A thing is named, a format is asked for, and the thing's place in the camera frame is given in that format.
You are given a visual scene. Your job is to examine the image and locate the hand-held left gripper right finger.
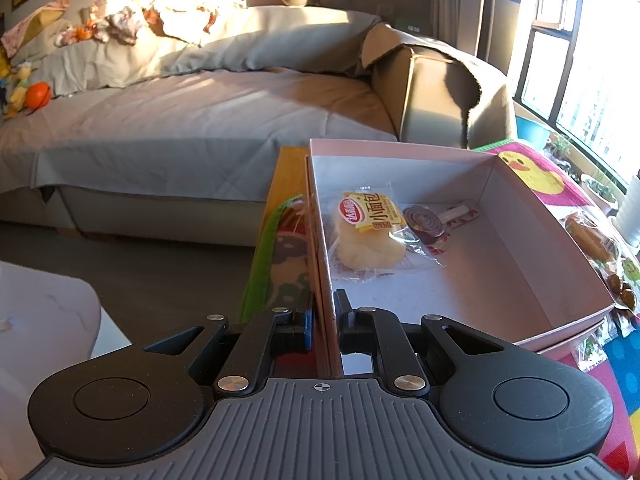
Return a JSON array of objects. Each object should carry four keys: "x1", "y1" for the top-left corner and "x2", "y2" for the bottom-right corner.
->
[{"x1": 333, "y1": 289, "x2": 507, "y2": 398}]

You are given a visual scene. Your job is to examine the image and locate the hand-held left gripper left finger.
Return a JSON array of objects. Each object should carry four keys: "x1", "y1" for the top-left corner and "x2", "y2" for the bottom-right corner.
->
[{"x1": 144, "y1": 294, "x2": 316, "y2": 397}]

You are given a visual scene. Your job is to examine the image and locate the pink cardboard box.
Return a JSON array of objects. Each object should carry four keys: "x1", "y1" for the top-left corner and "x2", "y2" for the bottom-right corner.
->
[{"x1": 305, "y1": 138, "x2": 616, "y2": 376}]

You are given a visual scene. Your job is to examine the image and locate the orange bread packet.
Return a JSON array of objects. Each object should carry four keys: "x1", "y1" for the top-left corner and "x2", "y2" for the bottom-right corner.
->
[{"x1": 562, "y1": 210, "x2": 626, "y2": 266}]

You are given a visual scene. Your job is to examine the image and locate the brown round snacks packet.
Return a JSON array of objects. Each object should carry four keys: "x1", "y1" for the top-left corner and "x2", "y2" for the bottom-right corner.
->
[{"x1": 602, "y1": 265, "x2": 640, "y2": 313}]

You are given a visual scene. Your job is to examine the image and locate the small bread packet yellow label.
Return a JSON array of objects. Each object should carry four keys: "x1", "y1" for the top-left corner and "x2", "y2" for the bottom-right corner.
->
[{"x1": 322, "y1": 185, "x2": 441, "y2": 281}]

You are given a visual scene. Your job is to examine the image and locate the swirl lollipop packet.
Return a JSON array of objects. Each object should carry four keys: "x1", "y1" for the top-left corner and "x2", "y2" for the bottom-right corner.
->
[{"x1": 400, "y1": 200, "x2": 483, "y2": 258}]

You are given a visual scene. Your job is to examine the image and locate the beige sofa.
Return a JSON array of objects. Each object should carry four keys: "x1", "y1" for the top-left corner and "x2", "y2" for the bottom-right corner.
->
[{"x1": 0, "y1": 5, "x2": 518, "y2": 248}]

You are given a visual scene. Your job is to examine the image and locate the grey sofa sheet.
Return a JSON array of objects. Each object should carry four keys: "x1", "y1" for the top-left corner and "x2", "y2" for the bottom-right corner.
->
[{"x1": 0, "y1": 65, "x2": 398, "y2": 196}]

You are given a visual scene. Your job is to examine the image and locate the colourful cartoon play mat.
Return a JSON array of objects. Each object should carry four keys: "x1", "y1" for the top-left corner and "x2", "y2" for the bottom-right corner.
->
[{"x1": 239, "y1": 140, "x2": 640, "y2": 480}]

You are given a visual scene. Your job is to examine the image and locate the clear barcode snack packet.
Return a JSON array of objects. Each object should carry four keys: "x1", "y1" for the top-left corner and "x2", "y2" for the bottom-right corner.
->
[{"x1": 570, "y1": 310, "x2": 631, "y2": 373}]

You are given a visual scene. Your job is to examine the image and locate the white side table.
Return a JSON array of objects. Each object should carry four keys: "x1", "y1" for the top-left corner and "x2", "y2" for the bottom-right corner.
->
[{"x1": 0, "y1": 260, "x2": 133, "y2": 480}]

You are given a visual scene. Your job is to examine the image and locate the blue plastic basin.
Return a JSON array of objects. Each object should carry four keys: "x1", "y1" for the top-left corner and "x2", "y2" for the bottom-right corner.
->
[{"x1": 515, "y1": 115, "x2": 551, "y2": 150}]

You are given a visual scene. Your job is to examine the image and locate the potted plant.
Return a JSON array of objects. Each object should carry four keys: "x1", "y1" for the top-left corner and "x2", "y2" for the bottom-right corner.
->
[{"x1": 582, "y1": 165, "x2": 621, "y2": 216}]

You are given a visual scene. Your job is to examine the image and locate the white container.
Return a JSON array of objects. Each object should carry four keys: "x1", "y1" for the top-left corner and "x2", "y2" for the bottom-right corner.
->
[{"x1": 612, "y1": 172, "x2": 640, "y2": 248}]

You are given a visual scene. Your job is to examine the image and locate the black framed window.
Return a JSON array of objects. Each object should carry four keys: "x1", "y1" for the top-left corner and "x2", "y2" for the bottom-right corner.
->
[{"x1": 520, "y1": 0, "x2": 640, "y2": 186}]

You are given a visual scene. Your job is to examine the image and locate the curtain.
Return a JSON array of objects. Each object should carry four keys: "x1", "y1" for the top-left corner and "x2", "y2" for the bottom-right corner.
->
[{"x1": 430, "y1": 0, "x2": 501, "y2": 61}]

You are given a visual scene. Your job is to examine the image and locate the floral clothes pile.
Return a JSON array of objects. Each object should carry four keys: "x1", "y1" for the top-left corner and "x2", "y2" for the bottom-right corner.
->
[{"x1": 55, "y1": 0, "x2": 246, "y2": 46}]

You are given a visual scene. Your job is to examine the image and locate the orange ball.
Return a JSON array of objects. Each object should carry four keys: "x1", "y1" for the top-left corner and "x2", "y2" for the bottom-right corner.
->
[{"x1": 25, "y1": 81, "x2": 52, "y2": 111}]

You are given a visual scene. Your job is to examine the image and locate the yellow plush toy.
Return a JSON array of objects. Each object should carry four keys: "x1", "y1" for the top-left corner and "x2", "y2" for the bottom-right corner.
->
[{"x1": 0, "y1": 50, "x2": 36, "y2": 118}]

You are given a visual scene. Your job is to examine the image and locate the pink and yellow cloth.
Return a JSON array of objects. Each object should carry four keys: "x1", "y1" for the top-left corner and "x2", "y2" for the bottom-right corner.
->
[{"x1": 0, "y1": 0, "x2": 71, "y2": 56}]

